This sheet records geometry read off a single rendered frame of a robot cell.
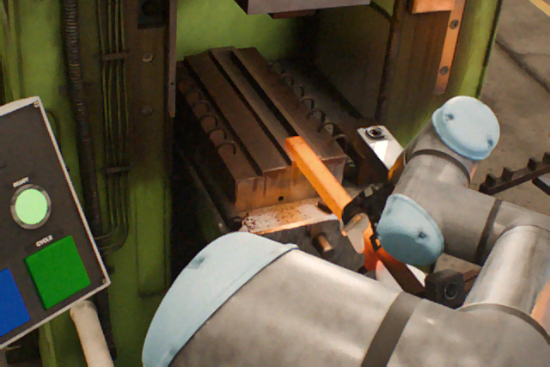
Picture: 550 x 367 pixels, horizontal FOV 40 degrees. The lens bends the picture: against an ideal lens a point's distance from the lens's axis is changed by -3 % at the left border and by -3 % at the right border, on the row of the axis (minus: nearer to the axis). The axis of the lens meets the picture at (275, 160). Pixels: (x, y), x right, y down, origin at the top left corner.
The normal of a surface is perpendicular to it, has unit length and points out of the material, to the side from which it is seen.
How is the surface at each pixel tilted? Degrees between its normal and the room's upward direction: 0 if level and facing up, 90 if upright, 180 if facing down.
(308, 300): 16
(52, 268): 60
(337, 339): 25
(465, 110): 29
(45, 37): 90
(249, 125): 0
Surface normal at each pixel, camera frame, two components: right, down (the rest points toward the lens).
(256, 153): 0.08, -0.82
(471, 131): 0.26, -0.44
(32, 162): 0.68, -0.04
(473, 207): -0.10, -0.56
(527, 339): 0.54, -0.74
